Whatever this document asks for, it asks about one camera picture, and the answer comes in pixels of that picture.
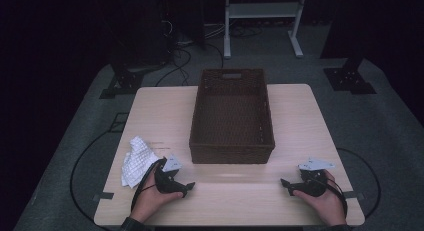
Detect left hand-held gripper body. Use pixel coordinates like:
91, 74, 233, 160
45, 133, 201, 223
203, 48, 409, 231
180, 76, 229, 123
154, 154, 188, 195

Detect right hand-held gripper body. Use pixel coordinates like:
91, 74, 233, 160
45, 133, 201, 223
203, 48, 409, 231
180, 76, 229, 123
292, 157, 336, 198

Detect white waffle cloth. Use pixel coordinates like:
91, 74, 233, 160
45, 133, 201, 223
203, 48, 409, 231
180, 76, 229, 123
120, 135, 161, 189

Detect brown woven basket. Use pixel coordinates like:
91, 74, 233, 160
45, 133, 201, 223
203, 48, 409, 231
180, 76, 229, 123
188, 68, 276, 165

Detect person's left hand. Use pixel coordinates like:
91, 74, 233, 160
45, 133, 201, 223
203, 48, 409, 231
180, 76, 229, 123
129, 172, 184, 224

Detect person's right hand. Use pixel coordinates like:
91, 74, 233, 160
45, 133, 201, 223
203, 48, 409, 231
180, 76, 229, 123
293, 170, 348, 227

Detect grey tape strip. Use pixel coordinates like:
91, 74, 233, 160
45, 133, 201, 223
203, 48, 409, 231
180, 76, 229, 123
93, 191, 115, 202
341, 190, 365, 201

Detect black floor tape outline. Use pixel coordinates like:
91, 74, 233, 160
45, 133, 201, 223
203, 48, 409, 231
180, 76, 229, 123
109, 112, 130, 134

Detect black stand base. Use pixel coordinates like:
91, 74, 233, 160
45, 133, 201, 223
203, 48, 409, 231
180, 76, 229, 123
99, 64, 145, 100
323, 57, 378, 95

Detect white metal stand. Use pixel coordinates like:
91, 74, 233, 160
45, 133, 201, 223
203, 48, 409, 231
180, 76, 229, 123
223, 0, 308, 59

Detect left hand-held gripper black cable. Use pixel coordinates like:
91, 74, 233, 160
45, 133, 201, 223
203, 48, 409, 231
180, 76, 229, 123
130, 158, 166, 214

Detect hand-held gripper black cable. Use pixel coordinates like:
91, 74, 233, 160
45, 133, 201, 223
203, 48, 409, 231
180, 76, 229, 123
130, 158, 166, 214
319, 176, 349, 219

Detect right hand-held gripper black cable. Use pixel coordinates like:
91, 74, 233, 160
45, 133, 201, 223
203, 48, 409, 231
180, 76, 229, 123
319, 176, 349, 219

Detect black floor cable loop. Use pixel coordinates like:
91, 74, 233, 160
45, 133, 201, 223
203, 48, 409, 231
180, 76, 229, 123
335, 146, 382, 219
69, 129, 116, 225

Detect black tangled floor cable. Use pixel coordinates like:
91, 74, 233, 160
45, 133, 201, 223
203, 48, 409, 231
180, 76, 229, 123
154, 45, 193, 87

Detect black curved floor cable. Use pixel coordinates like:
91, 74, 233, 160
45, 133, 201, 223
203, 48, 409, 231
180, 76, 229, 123
204, 42, 225, 71

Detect white floor cables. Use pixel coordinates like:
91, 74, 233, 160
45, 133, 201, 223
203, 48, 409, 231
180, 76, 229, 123
203, 22, 228, 39

